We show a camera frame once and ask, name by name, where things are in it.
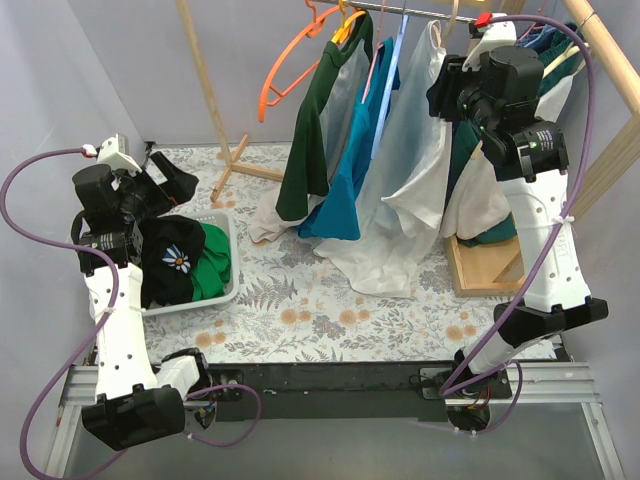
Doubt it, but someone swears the white t shirt on hanger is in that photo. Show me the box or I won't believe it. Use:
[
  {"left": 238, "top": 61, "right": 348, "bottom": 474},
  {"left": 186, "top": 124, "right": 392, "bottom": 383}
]
[{"left": 314, "top": 20, "right": 452, "bottom": 298}]

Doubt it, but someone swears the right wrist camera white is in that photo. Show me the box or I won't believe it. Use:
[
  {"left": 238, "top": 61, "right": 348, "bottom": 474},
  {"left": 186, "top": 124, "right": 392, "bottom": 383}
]
[{"left": 462, "top": 12, "right": 516, "bottom": 72}]

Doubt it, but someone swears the white plastic laundry basket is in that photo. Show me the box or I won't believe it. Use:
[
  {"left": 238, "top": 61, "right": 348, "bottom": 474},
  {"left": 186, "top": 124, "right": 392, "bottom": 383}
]
[{"left": 142, "top": 209, "right": 241, "bottom": 317}]

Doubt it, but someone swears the dark green raglan shirt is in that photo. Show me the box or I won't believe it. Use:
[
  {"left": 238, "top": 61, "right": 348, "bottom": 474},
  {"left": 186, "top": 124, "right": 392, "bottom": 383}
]
[{"left": 276, "top": 13, "right": 374, "bottom": 221}]

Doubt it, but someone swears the teal green garment right rack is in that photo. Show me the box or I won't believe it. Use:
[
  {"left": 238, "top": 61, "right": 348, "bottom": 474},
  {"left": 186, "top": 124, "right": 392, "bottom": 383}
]
[{"left": 441, "top": 54, "right": 579, "bottom": 247}]

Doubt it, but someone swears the pink wire hanger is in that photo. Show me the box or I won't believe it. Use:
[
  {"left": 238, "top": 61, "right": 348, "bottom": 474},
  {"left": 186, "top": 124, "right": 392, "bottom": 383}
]
[{"left": 359, "top": 0, "right": 389, "bottom": 104}]

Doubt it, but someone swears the beige wooden hanger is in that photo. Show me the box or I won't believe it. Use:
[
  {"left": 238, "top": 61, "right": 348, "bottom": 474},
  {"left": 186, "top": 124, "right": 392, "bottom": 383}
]
[{"left": 435, "top": 0, "right": 460, "bottom": 48}]

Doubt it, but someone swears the wooden clothes rack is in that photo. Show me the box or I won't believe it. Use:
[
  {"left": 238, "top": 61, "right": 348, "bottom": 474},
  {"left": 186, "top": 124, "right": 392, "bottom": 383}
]
[{"left": 172, "top": 0, "right": 640, "bottom": 299}]

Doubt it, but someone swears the cream plastic hanger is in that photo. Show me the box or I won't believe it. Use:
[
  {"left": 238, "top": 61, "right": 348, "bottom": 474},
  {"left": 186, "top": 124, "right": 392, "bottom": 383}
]
[{"left": 469, "top": 42, "right": 591, "bottom": 161}]

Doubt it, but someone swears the blue checked shirt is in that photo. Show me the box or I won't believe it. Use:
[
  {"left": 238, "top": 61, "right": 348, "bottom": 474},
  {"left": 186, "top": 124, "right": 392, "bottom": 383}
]
[{"left": 516, "top": 23, "right": 563, "bottom": 53}]

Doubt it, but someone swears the white garment right rack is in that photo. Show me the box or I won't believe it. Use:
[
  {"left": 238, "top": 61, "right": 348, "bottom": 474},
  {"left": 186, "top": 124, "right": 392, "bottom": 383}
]
[{"left": 439, "top": 74, "right": 571, "bottom": 241}]

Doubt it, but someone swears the yellow plastic hanger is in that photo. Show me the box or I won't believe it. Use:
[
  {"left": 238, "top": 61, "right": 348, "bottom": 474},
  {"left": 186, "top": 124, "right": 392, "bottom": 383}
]
[{"left": 331, "top": 0, "right": 366, "bottom": 45}]

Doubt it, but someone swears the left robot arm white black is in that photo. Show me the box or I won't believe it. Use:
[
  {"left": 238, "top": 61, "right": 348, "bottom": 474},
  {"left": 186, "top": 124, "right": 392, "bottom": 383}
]
[{"left": 71, "top": 151, "right": 213, "bottom": 451}]

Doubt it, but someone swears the light blue hanger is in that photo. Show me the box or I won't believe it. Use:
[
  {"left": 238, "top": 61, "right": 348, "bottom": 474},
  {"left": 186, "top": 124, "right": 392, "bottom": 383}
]
[{"left": 371, "top": 5, "right": 409, "bottom": 159}]

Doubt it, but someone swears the floral table cloth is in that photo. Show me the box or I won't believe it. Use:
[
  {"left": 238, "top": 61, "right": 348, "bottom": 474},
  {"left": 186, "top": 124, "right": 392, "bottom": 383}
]
[{"left": 119, "top": 143, "right": 556, "bottom": 363}]

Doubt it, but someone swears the metal hanging rod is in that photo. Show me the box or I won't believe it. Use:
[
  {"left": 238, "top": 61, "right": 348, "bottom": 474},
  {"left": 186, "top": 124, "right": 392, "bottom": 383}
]
[{"left": 344, "top": 1, "right": 476, "bottom": 24}]

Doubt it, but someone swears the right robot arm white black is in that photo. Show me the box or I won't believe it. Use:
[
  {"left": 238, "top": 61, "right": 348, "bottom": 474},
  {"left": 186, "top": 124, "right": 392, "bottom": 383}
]
[{"left": 426, "top": 46, "right": 609, "bottom": 398}]

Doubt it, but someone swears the black daisy t shirt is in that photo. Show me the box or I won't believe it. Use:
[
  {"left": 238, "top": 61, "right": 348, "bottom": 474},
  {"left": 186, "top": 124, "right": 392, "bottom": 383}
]
[{"left": 141, "top": 215, "right": 205, "bottom": 308}]

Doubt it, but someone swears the bright green t shirt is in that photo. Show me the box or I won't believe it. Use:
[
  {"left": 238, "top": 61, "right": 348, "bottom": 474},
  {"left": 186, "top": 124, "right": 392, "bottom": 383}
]
[{"left": 191, "top": 223, "right": 232, "bottom": 302}]

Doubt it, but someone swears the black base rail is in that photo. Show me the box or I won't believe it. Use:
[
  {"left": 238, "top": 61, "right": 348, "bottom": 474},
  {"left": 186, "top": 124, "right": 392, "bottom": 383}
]
[{"left": 172, "top": 361, "right": 511, "bottom": 424}]

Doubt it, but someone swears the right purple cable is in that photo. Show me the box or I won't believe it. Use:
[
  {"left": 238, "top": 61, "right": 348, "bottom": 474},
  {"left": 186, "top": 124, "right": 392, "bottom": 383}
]
[{"left": 442, "top": 13, "right": 599, "bottom": 436}]

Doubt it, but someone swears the orange plastic hanger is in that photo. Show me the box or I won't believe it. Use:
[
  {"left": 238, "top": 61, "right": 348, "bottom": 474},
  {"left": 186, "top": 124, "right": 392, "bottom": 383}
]
[{"left": 257, "top": 1, "right": 346, "bottom": 123}]

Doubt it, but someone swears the teal blue t shirt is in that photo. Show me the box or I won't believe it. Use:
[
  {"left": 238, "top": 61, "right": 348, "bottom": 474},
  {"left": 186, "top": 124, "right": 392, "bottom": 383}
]
[{"left": 297, "top": 37, "right": 400, "bottom": 241}]

